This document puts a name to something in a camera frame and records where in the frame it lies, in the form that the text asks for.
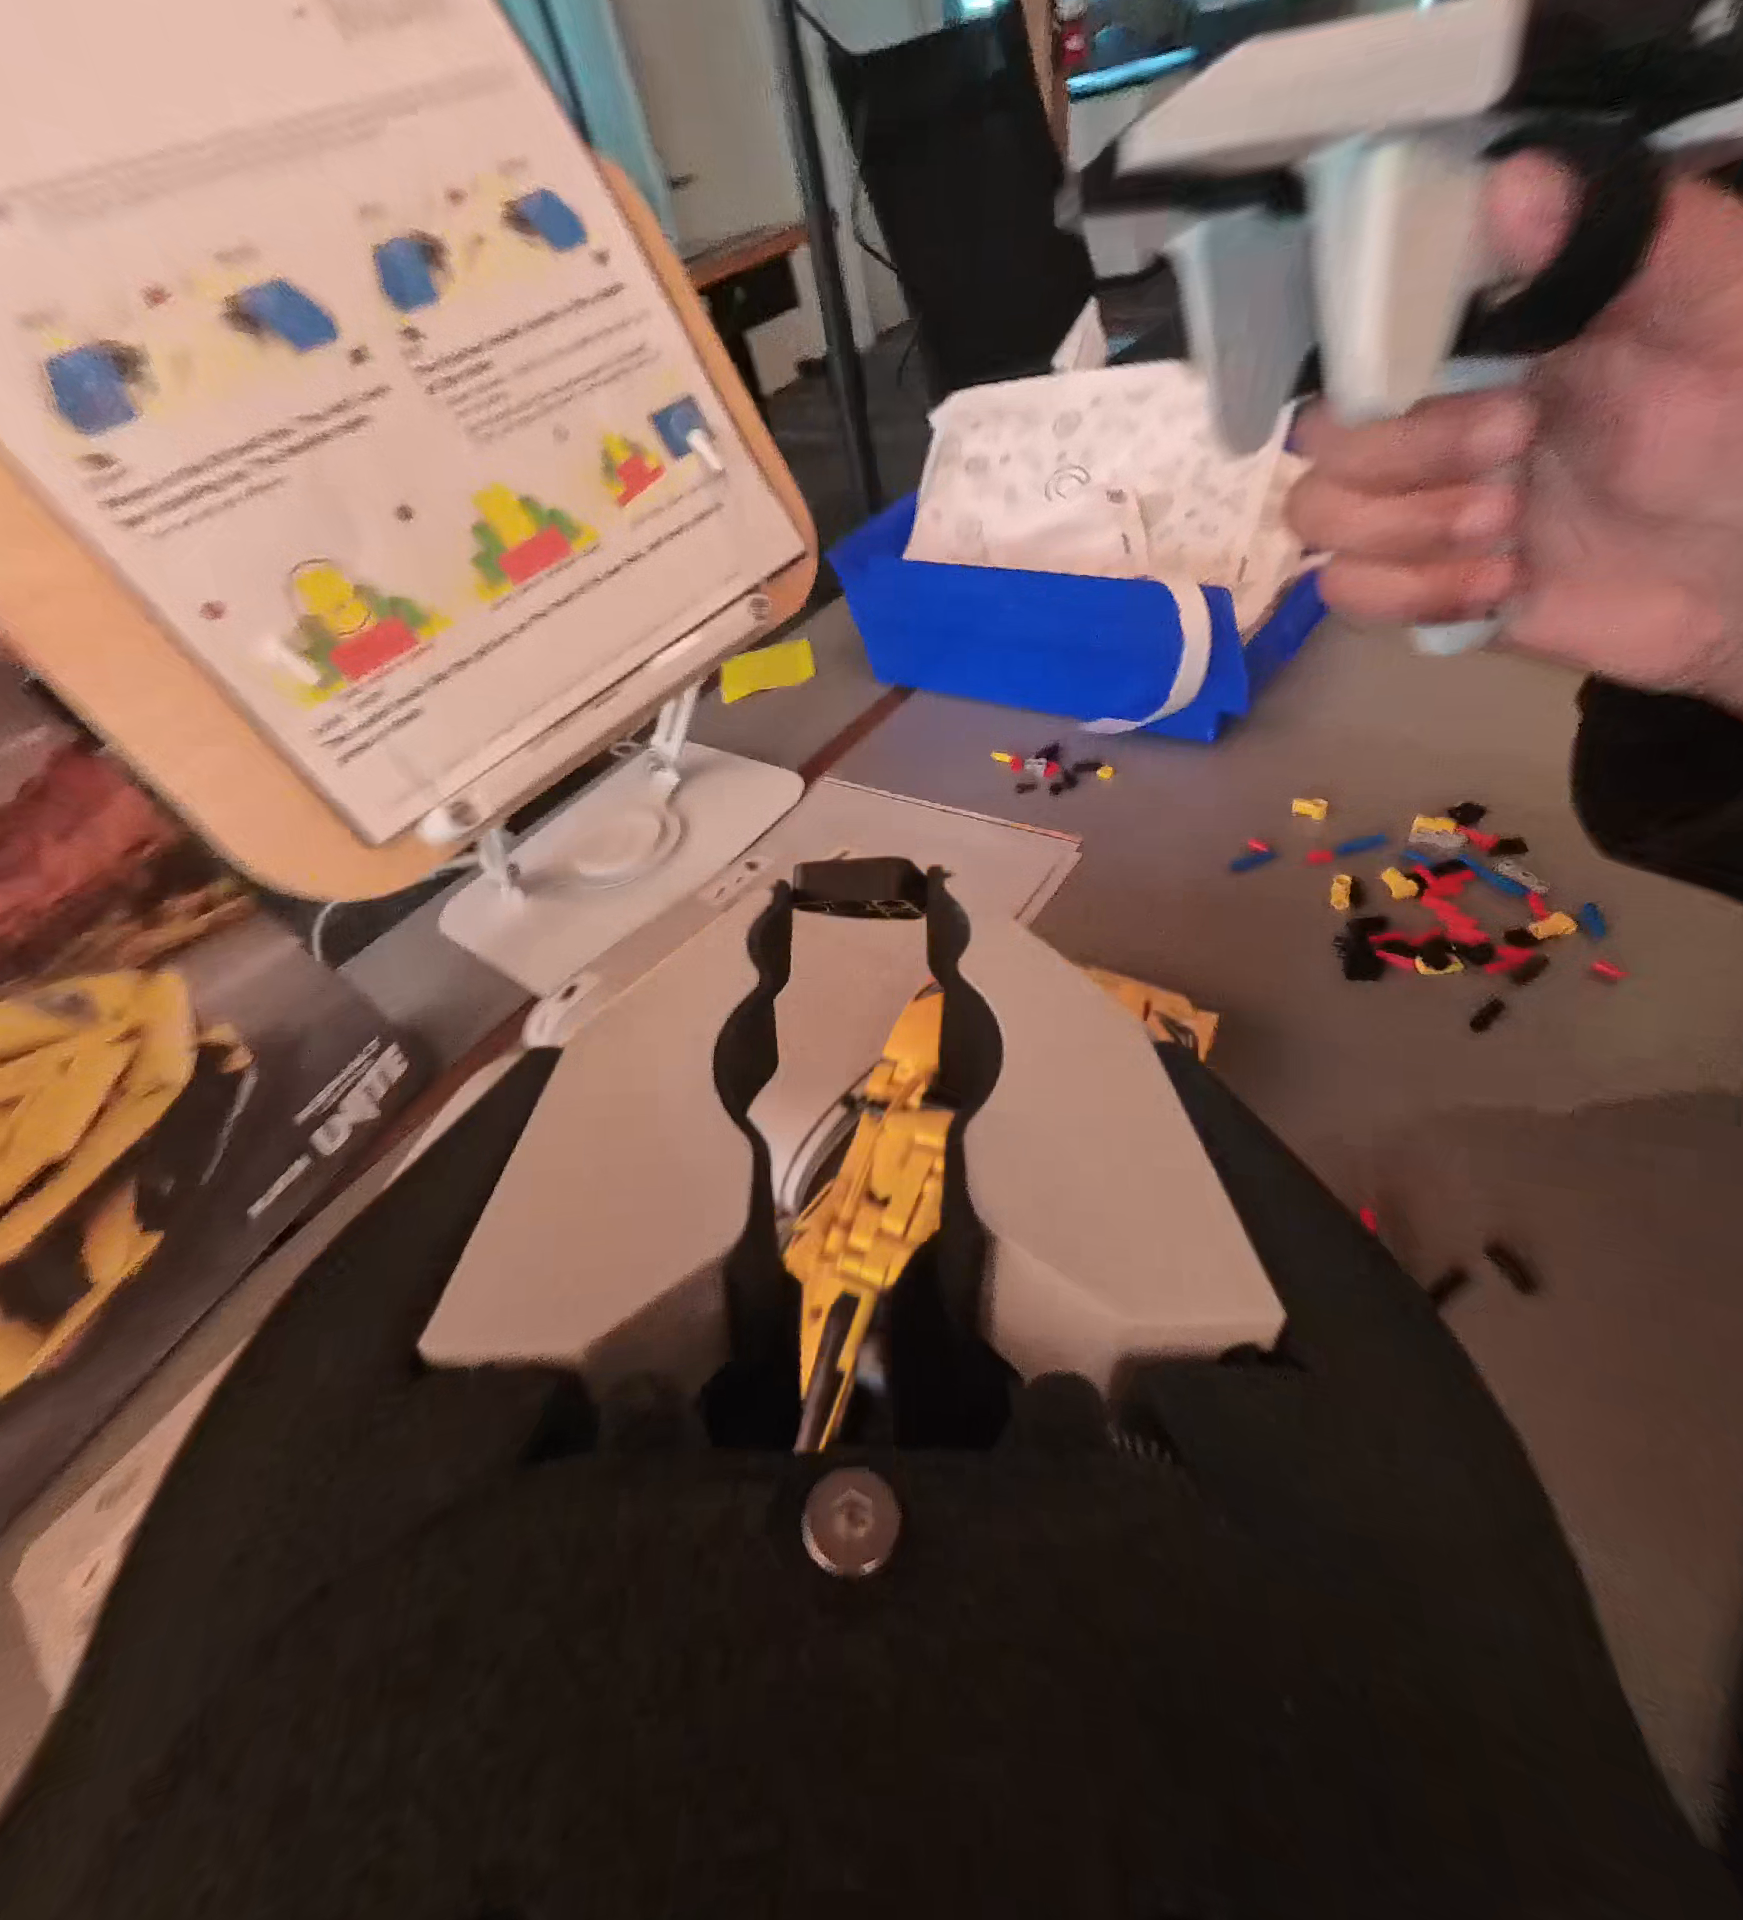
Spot white tape strip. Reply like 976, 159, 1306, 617
1096, 576, 1218, 737

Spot printed instruction sheet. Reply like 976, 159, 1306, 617
0, 0, 808, 849

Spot yellow brick toy car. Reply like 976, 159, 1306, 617
777, 966, 1220, 1454

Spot wooden board document stand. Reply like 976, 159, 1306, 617
0, 0, 820, 998

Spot grey desk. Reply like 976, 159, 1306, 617
0, 592, 1743, 1920

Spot toy car box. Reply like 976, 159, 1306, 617
0, 585, 437, 1628

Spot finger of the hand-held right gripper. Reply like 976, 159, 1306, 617
1066, 181, 1307, 281
1110, 0, 1532, 174

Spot person's right hand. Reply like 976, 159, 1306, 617
1283, 150, 1743, 743

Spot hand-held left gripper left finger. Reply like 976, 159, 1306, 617
417, 881, 806, 1448

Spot black tripod pole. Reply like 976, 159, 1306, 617
777, 0, 887, 518

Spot small black round brick piece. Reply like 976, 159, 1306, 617
787, 857, 951, 919

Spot yellow tape piece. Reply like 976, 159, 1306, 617
718, 637, 820, 705

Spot scattered small brick pins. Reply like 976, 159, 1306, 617
988, 739, 1631, 1308

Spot blue storage bin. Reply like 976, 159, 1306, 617
825, 492, 1330, 743

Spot patterned white paper bag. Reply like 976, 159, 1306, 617
904, 360, 1316, 578

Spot person's right forearm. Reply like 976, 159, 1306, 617
1568, 674, 1743, 931

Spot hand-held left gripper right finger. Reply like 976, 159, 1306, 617
893, 869, 1287, 1448

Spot printed paper sheets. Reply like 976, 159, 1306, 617
1223, 436, 1335, 633

